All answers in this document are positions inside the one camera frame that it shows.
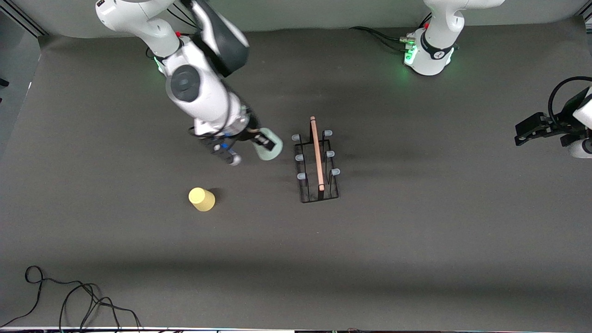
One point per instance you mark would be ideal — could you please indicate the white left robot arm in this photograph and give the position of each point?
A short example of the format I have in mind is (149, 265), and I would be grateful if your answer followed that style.
(434, 51)

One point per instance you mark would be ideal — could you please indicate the dark grey table mat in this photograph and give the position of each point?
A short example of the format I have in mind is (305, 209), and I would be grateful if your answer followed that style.
(323, 254)

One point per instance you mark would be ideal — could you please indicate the pale green plastic cup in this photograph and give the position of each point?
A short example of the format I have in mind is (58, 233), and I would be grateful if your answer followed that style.
(268, 156)

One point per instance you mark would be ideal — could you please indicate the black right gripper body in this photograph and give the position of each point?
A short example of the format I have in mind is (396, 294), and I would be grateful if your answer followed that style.
(253, 129)

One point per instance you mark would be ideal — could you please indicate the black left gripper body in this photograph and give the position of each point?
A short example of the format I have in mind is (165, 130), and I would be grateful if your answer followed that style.
(558, 124)

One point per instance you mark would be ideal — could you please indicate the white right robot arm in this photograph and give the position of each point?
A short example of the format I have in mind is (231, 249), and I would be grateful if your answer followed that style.
(194, 92)

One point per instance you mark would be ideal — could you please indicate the yellow plastic cup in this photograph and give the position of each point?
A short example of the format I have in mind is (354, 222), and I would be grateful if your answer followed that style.
(201, 200)

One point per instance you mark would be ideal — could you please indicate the black frame rail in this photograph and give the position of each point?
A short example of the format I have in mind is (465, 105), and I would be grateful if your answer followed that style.
(25, 23)
(586, 18)

